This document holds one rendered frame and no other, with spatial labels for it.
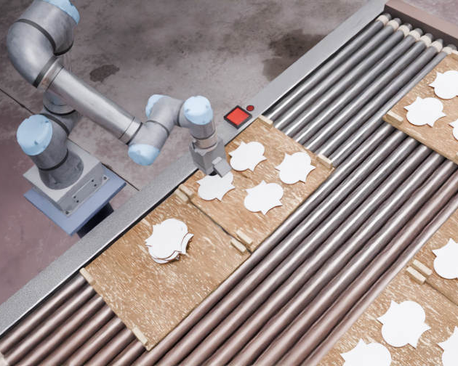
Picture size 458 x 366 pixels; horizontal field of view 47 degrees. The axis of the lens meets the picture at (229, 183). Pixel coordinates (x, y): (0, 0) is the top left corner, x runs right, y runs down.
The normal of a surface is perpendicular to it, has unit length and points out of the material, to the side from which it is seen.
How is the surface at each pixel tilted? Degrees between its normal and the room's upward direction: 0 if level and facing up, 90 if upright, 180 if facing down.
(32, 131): 9
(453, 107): 0
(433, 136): 0
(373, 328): 0
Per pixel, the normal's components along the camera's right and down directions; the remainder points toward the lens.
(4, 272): -0.11, -0.55
